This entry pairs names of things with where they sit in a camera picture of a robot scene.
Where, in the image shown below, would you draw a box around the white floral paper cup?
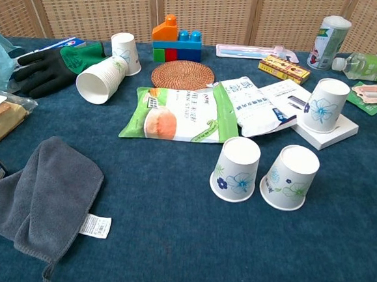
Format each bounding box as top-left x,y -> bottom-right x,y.
257,142 -> 322,214
298,76 -> 352,137
107,31 -> 145,78
207,134 -> 262,205

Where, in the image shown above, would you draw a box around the clear bottle green label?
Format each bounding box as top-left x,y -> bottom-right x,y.
330,50 -> 377,83

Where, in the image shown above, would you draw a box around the white bag blue print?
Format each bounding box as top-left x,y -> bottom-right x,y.
214,73 -> 301,142

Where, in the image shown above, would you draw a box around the woven folding screen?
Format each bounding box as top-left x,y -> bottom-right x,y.
0,0 -> 377,65

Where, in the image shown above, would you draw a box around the green white cylindrical can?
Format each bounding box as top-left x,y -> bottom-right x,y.
307,14 -> 353,72

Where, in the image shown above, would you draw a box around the green white starch bag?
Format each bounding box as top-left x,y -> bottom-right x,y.
118,75 -> 244,148

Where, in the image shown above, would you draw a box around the colourful toy building blocks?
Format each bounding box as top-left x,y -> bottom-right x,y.
149,13 -> 205,67

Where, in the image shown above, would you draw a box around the blue white toothpaste box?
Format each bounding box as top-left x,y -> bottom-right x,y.
28,33 -> 88,61

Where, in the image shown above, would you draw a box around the red yellow small box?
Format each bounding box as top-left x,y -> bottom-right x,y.
257,53 -> 313,86

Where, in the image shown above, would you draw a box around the blue felt table cover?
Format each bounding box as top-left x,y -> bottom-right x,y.
0,26 -> 377,282

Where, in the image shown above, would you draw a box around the flat white product box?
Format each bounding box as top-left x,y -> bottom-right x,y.
255,76 -> 363,154

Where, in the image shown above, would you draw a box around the pink blue toothbrush pack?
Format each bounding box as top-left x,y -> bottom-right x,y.
215,40 -> 301,64

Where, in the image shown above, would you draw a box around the stack of white paper cups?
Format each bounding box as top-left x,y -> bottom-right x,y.
74,53 -> 130,107

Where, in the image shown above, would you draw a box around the black green work glove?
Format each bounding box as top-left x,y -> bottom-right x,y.
11,35 -> 108,105

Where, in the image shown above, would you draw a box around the clear pack of biscuits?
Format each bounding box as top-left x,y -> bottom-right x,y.
0,92 -> 39,158

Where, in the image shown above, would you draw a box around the grey microfibre towel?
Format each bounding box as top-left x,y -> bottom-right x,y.
0,132 -> 118,282

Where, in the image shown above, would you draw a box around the round woven rattan coaster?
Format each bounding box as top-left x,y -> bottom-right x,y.
150,57 -> 216,93

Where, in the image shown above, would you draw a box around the green square sachet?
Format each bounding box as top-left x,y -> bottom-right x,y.
344,79 -> 377,117

